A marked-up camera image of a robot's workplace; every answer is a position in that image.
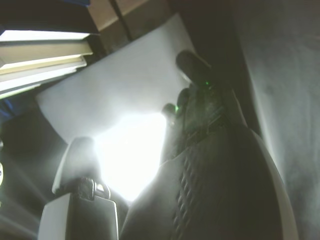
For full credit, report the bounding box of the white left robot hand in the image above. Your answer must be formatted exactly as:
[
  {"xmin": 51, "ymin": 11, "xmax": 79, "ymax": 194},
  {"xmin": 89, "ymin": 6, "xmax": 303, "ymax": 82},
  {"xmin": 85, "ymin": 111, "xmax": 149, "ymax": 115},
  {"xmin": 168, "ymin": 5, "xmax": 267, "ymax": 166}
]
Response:
[{"xmin": 37, "ymin": 49, "xmax": 298, "ymax": 240}]

